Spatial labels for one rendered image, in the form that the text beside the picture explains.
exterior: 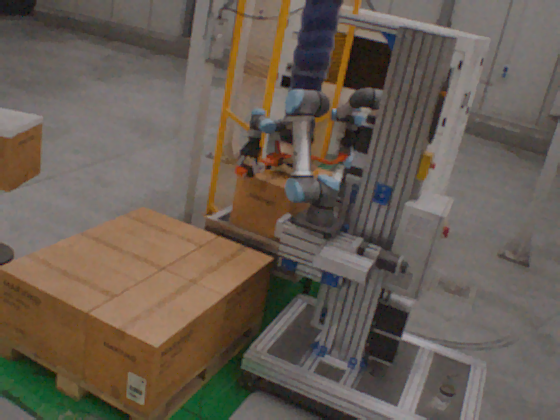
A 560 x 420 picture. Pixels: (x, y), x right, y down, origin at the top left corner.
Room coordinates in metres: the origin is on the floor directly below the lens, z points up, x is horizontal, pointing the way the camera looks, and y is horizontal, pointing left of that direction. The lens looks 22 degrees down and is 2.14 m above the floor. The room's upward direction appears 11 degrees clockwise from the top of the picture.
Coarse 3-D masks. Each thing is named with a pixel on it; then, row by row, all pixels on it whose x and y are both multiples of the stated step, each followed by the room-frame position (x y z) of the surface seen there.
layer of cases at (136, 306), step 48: (96, 240) 3.00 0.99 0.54; (144, 240) 3.13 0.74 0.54; (192, 240) 3.25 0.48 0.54; (0, 288) 2.50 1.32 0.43; (48, 288) 2.41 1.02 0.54; (96, 288) 2.50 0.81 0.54; (144, 288) 2.60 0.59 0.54; (192, 288) 2.69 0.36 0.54; (240, 288) 2.86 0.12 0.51; (48, 336) 2.37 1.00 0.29; (96, 336) 2.26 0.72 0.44; (144, 336) 2.19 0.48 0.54; (192, 336) 2.43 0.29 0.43; (96, 384) 2.25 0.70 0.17; (144, 384) 2.15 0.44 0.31
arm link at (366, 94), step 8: (368, 88) 3.42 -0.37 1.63; (352, 96) 3.44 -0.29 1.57; (360, 96) 3.39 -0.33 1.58; (368, 96) 3.38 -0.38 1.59; (344, 104) 3.57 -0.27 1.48; (352, 104) 3.44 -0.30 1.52; (360, 104) 3.40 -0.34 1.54; (368, 104) 3.38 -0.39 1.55; (336, 112) 3.71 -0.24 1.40; (344, 112) 3.59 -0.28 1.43; (352, 112) 3.56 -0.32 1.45; (336, 120) 3.72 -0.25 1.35; (344, 120) 3.72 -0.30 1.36
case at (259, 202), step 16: (240, 176) 3.51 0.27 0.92; (256, 176) 3.49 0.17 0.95; (272, 176) 3.56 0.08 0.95; (240, 192) 3.51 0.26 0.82; (256, 192) 3.46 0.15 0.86; (272, 192) 3.41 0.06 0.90; (240, 208) 3.50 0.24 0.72; (256, 208) 3.45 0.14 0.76; (272, 208) 3.40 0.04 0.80; (288, 208) 3.36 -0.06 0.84; (304, 208) 3.57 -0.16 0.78; (240, 224) 3.49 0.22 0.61; (256, 224) 3.44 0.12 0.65; (272, 224) 3.39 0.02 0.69
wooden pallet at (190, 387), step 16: (256, 320) 3.16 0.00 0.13; (0, 336) 2.49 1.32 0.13; (240, 336) 3.12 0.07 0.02; (0, 352) 2.50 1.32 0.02; (16, 352) 2.50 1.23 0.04; (32, 352) 2.41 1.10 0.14; (224, 352) 2.92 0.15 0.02; (208, 368) 2.64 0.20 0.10; (64, 384) 2.32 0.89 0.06; (80, 384) 2.28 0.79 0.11; (192, 384) 2.57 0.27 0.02; (112, 400) 2.21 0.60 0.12; (176, 400) 2.42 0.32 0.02; (144, 416) 2.14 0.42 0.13; (160, 416) 2.23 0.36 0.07
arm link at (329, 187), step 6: (318, 180) 2.71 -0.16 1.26; (324, 180) 2.70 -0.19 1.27; (330, 180) 2.72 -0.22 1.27; (336, 180) 2.76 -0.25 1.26; (324, 186) 2.69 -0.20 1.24; (330, 186) 2.70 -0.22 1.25; (336, 186) 2.71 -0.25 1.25; (324, 192) 2.68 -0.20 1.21; (330, 192) 2.70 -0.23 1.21; (336, 192) 2.72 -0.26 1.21; (324, 198) 2.69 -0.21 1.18; (330, 198) 2.70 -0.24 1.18; (318, 204) 2.70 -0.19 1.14; (324, 204) 2.70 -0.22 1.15; (330, 204) 2.71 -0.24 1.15
